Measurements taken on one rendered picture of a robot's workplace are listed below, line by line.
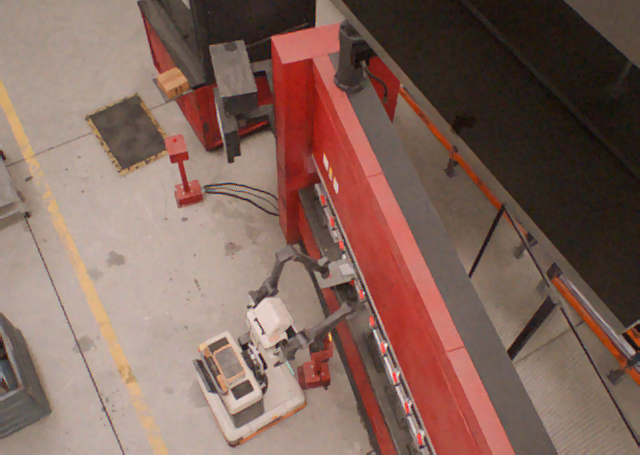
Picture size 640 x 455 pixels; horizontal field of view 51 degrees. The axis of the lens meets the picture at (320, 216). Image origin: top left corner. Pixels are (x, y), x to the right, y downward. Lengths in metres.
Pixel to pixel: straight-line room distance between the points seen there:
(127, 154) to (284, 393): 2.93
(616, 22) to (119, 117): 6.76
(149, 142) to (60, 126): 0.94
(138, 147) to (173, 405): 2.62
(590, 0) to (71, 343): 5.65
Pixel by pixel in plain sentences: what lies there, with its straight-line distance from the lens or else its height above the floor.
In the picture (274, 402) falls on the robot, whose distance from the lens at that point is 5.23.
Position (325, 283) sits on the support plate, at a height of 1.00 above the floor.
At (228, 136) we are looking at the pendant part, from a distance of 4.81.
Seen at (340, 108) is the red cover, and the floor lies 2.30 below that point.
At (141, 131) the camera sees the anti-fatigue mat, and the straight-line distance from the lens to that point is 6.98.
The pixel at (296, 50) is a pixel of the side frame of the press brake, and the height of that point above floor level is 2.30.
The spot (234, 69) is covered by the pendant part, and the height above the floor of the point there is 1.95.
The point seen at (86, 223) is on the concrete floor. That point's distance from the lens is 6.49.
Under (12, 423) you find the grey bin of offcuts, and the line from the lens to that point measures 5.63.
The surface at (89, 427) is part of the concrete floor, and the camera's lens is 5.70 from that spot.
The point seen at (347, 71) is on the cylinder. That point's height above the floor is 2.45.
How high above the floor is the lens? 5.30
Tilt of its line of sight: 58 degrees down
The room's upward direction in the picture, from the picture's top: 3 degrees clockwise
